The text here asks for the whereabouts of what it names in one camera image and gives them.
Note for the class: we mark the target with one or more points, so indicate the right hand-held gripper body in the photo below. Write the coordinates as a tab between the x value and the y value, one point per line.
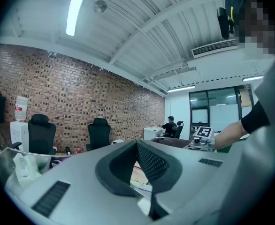
204	135

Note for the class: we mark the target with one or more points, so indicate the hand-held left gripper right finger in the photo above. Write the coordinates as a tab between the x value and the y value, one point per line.
193	179

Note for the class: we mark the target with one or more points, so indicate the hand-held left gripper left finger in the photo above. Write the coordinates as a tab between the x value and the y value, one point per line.
81	184

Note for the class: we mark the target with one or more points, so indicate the person's right forearm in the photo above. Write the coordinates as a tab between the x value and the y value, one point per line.
229	135

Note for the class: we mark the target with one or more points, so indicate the black office chair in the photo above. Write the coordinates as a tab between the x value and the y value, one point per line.
179	129
98	132
41	135

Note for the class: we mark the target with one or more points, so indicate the black-framed glass partition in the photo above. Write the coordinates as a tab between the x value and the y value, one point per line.
222	107

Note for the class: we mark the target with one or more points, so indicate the red container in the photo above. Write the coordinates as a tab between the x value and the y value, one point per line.
78	149

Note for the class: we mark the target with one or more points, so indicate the dark small bottle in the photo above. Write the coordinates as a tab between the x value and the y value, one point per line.
67	150

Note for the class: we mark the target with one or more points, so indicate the white cabinet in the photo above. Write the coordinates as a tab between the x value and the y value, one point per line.
152	133

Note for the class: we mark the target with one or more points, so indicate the long ceiling light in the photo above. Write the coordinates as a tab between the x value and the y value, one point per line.
181	88
253	78
77	8

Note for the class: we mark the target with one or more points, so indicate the orange tissue box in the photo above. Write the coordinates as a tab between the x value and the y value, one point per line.
141	176

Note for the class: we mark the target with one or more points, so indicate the person's black shirt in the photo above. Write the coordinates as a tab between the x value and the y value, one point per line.
254	118

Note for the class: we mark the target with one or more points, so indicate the white chair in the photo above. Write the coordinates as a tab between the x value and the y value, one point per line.
117	142

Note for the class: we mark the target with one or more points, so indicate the white water dispenser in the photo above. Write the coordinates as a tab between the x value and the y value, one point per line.
19	137

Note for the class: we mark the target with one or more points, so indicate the white air vent grille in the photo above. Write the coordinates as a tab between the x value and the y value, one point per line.
215	47

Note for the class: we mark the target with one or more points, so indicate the clear water dispenser bottle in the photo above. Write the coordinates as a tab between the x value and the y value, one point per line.
21	109

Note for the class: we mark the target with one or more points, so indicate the person's head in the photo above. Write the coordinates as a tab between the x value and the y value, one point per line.
259	24

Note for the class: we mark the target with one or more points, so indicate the round ceiling smoke detector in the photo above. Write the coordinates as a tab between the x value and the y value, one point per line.
100	6

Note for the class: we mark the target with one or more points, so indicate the black head-mounted camera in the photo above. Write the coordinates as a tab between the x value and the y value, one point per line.
224	22

